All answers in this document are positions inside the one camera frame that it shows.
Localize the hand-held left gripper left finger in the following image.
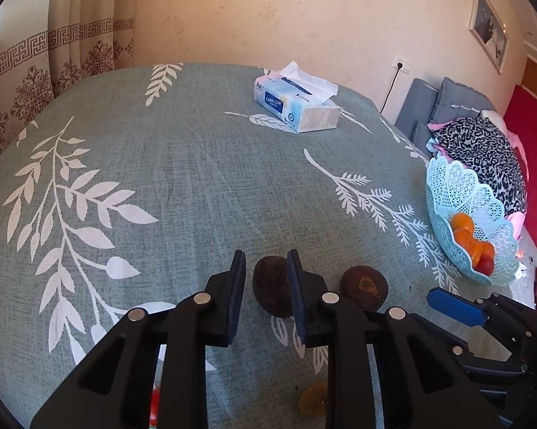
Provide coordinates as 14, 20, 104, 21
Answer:
29, 249, 248, 429

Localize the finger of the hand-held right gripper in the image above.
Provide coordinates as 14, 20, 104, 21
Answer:
428, 288, 537, 337
447, 340, 526, 374

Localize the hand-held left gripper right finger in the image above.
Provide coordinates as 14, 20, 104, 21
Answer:
287, 249, 502, 429

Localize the dark brown round fruit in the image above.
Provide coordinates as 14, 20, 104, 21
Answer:
253, 256, 296, 319
339, 265, 389, 312

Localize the dimpled orange mandarin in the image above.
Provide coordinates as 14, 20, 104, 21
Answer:
472, 241, 495, 263

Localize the large round orange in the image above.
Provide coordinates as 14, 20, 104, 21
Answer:
455, 228, 482, 255

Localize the small orange mandarin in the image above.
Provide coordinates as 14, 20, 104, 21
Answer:
450, 213, 475, 233

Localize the light blue lattice plastic basket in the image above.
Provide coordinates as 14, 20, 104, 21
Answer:
425, 156, 521, 287

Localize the small brown round fruit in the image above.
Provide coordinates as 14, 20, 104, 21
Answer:
299, 382, 328, 416

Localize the grey leaf-print bedsheet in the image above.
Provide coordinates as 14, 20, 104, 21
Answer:
0, 61, 537, 429

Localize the leopard print cloth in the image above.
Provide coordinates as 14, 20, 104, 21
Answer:
434, 117, 526, 217

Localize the white tissue pack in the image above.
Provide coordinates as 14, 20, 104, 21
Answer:
253, 60, 342, 134

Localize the grey pillow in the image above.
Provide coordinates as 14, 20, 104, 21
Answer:
431, 77, 497, 121
394, 78, 440, 144

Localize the beige patterned curtain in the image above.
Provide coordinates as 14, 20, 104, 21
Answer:
0, 0, 137, 171

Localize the black power cable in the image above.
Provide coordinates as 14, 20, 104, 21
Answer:
380, 65, 403, 112

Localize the framed wall picture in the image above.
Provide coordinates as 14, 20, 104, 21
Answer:
469, 0, 511, 74

